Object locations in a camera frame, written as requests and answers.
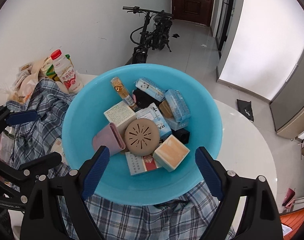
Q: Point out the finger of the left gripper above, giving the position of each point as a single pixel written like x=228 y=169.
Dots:
x=10 y=118
x=25 y=176

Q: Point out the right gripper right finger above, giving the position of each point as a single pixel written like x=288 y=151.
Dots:
x=260 y=218

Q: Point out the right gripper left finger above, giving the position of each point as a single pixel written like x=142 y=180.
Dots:
x=43 y=218

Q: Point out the pink plastic cup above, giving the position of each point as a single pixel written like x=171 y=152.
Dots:
x=109 y=137

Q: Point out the beige cosmetic box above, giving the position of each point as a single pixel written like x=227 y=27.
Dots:
x=170 y=153

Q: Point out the beige cloth bag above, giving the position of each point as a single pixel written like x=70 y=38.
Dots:
x=27 y=79

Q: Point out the blue plaid shirt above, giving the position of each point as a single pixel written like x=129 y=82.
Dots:
x=185 y=217

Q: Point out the red cap milk bottle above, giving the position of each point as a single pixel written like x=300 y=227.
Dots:
x=64 y=69

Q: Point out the blue plastic basin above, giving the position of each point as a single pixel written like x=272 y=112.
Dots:
x=85 y=118

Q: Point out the red white cigarette pack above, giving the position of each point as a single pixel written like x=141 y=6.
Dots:
x=141 y=164

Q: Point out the black bag on floor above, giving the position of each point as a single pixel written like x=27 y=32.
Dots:
x=245 y=108

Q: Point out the small black box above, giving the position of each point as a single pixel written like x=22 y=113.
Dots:
x=182 y=135

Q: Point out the white green text box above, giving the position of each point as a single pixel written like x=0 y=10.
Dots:
x=121 y=115

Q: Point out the gold snack packet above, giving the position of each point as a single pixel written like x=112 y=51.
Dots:
x=123 y=93

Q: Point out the brown round vented disc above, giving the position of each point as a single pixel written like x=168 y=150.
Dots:
x=142 y=137

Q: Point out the light blue tissue pack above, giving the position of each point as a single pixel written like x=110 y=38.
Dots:
x=177 y=105

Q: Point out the white RA sachet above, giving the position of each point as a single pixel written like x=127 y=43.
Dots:
x=153 y=113

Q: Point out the white blue tissue pack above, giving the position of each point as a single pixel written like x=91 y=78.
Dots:
x=150 y=88

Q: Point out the black electric bicycle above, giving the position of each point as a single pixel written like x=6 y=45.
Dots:
x=153 y=34

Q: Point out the dark wooden door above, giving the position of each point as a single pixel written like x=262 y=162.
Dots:
x=197 y=11

